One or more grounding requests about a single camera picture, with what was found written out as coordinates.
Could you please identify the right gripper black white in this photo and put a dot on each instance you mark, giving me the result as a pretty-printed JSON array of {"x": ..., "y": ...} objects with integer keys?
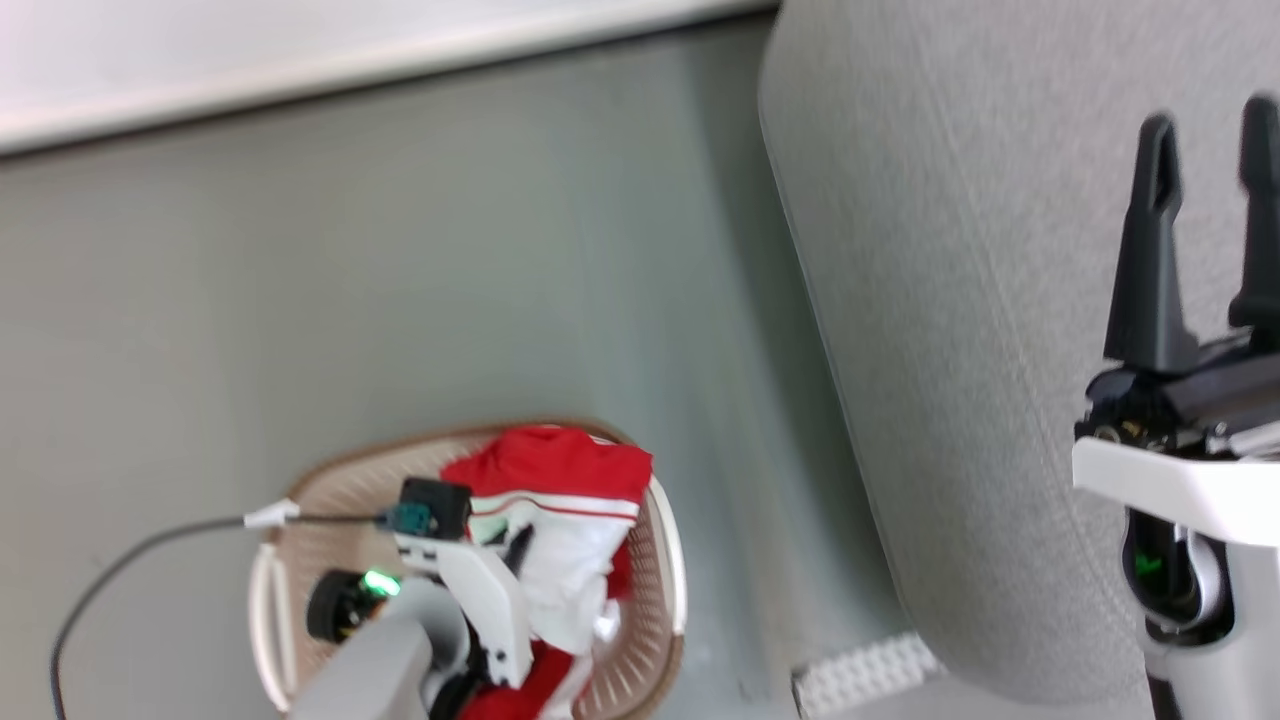
[{"x": 1180, "y": 480}]

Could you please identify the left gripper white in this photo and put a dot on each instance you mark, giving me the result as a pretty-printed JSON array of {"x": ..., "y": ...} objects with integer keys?
[{"x": 485, "y": 590}]

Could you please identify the red and white clothing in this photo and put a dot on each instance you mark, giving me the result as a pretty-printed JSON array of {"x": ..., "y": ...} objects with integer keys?
[{"x": 565, "y": 480}]

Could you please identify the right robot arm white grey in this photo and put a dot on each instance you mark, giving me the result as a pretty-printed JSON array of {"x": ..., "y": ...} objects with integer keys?
[{"x": 1235, "y": 660}]

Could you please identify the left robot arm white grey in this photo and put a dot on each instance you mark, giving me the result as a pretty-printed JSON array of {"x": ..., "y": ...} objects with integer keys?
[{"x": 370, "y": 670}]

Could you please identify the beige plastic laundry basket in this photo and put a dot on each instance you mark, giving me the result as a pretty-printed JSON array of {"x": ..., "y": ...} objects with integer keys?
[{"x": 330, "y": 520}]

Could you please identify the grey fabric sofa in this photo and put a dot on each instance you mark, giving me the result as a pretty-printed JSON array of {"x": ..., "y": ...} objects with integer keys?
[{"x": 980, "y": 300}]

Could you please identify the white studded plastic block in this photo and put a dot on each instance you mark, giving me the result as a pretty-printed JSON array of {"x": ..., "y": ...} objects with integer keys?
[{"x": 865, "y": 678}]

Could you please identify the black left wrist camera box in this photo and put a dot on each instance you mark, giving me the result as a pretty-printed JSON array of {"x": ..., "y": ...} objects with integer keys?
[{"x": 440, "y": 505}]

